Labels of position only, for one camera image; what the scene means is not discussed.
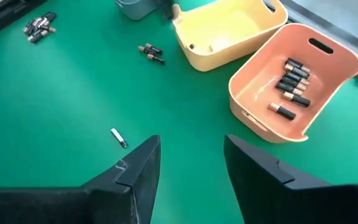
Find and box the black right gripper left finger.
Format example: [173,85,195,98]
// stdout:
[0,134,162,224]

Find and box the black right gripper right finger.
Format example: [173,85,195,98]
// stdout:
[223,134,358,224]

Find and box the copper and black AA battery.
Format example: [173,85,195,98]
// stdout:
[275,81,304,96]
[268,102,297,121]
[281,91,312,108]
[283,71,310,86]
[283,63,311,79]
[279,76,307,91]
[287,57,304,69]

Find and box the orange plastic bin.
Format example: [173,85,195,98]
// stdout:
[227,22,358,144]

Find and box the yellow plastic bin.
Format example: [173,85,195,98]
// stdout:
[171,0,290,73]

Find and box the grey-blue plastic bin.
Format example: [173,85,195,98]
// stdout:
[114,0,158,21]

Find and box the green table mat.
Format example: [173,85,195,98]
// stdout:
[0,0,358,224]

